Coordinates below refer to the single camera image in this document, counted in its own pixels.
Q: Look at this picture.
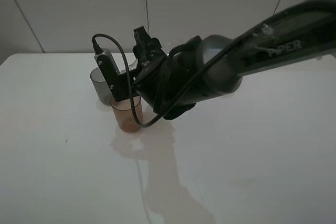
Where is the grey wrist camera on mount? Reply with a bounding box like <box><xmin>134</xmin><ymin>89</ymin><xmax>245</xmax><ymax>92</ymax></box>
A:
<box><xmin>94</xmin><ymin>47</ymin><xmax>130</xmax><ymax>102</ymax></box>

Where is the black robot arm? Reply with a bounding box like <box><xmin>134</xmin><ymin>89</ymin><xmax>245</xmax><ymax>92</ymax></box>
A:
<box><xmin>133</xmin><ymin>0</ymin><xmax>335</xmax><ymax>120</ymax></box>

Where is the grey translucent plastic cup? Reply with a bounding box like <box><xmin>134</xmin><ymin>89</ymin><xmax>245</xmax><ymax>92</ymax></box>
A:
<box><xmin>90</xmin><ymin>68</ymin><xmax>112</xmax><ymax>105</ymax></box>

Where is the clear plastic water bottle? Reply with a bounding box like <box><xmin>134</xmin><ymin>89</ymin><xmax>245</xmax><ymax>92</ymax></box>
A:
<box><xmin>120</xmin><ymin>59</ymin><xmax>138</xmax><ymax>74</ymax></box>

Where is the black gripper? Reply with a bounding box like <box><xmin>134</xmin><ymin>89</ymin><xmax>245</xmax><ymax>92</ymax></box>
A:
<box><xmin>133</xmin><ymin>26</ymin><xmax>171</xmax><ymax>109</ymax></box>

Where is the brown translucent plastic cup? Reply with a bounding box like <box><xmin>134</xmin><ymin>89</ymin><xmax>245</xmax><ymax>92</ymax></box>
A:
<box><xmin>110</xmin><ymin>96</ymin><xmax>143</xmax><ymax>133</ymax></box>

